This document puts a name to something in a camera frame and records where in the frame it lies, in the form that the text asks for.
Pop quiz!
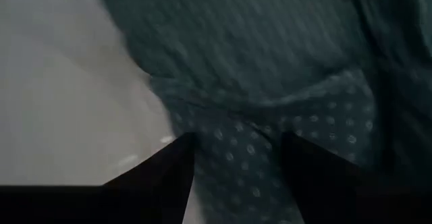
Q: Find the teal dotted button shirt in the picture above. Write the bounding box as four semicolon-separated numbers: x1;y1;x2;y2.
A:
96;0;432;224

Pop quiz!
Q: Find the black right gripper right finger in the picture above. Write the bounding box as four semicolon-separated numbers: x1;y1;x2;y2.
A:
281;132;415;224

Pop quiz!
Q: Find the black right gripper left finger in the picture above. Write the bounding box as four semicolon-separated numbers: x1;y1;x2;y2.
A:
103;132;196;224

